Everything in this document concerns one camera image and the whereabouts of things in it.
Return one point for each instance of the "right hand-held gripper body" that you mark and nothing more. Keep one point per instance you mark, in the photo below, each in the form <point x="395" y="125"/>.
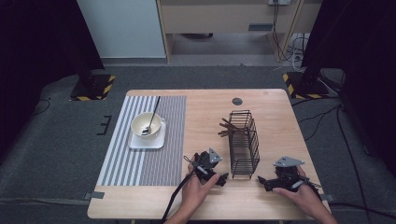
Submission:
<point x="286" y="180"/>

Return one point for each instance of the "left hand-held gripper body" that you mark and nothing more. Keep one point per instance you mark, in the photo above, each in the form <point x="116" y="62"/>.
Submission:
<point x="204" y="165"/>

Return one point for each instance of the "brown wooden chopstick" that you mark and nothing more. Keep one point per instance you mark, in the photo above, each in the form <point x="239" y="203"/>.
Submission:
<point x="225" y="126"/>
<point x="225" y="135"/>
<point x="224" y="132"/>
<point x="229" y="123"/>

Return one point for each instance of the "white square plate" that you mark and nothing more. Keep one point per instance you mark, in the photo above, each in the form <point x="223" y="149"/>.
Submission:
<point x="152" y="144"/>

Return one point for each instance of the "person's right hand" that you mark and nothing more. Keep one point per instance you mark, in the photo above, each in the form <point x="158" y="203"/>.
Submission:
<point x="306" y="197"/>

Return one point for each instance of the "person's left hand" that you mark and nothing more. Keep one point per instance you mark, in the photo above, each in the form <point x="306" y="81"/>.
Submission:
<point x="194" y="193"/>

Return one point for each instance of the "grey white striped placemat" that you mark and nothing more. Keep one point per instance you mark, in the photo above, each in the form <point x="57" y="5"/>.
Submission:
<point x="168" y="155"/>

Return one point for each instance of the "grey tape strip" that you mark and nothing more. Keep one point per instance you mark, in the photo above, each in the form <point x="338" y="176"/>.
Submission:
<point x="328" y="197"/>
<point x="95" y="195"/>

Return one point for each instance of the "black spoon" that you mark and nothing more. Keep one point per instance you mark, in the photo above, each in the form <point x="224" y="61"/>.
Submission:
<point x="154" y="113"/>

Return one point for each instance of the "grey round table grommet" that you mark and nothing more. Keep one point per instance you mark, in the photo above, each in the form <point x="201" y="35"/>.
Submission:
<point x="237" y="101"/>

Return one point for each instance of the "cream ceramic bowl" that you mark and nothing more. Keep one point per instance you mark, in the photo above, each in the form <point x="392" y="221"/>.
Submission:
<point x="140" y="123"/>

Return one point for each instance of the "black yellow striped stand base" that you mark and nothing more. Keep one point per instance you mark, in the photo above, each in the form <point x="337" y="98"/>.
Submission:
<point x="93" y="88"/>
<point x="306" y="88"/>

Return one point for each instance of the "black tape floor mark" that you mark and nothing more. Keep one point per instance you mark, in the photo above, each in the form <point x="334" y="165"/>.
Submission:
<point x="106" y="124"/>

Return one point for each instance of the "light wooden desk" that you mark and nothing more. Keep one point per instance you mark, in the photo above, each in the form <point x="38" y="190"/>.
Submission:
<point x="218" y="15"/>

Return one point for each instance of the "black curtain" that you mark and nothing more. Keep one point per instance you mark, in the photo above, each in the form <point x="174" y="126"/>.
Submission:
<point x="358" y="46"/>
<point x="37" y="46"/>

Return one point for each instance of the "white panel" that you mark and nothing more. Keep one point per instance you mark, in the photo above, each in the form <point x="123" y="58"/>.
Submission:
<point x="121" y="28"/>

